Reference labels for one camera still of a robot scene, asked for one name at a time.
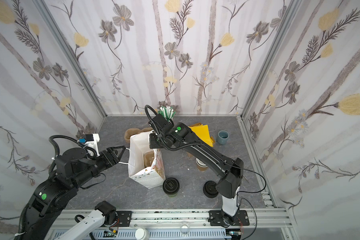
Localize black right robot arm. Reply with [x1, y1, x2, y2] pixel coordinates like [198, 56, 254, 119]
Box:
[145, 105, 249, 228]

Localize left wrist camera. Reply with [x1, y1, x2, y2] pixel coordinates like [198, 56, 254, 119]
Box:
[79, 134, 100, 158]

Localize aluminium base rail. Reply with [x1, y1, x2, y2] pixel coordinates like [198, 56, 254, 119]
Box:
[46, 208, 298, 240]

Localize teal ceramic cup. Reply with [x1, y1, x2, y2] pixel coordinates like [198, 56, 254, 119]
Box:
[217, 131, 230, 145]

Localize white paper gift bag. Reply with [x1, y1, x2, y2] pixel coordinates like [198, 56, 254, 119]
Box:
[128, 131, 166, 189]

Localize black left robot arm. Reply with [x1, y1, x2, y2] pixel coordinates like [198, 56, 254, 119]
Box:
[15, 135, 127, 240]

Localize stacked paper cups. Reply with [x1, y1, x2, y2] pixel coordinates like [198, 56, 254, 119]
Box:
[196, 159, 208, 172]

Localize yellow paper napkin stack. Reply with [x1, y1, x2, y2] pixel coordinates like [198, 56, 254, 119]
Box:
[189, 124, 214, 148]

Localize brown pulp cup carrier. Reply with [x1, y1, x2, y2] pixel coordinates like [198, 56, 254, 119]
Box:
[144, 151, 155, 168]

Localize stacked pulp cup carriers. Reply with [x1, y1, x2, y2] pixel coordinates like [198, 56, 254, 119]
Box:
[124, 127, 153, 144]

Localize clear round cap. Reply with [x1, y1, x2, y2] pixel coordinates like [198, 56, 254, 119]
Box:
[180, 222, 191, 236]

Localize white round knob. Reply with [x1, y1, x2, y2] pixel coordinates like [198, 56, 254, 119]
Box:
[135, 228, 150, 240]

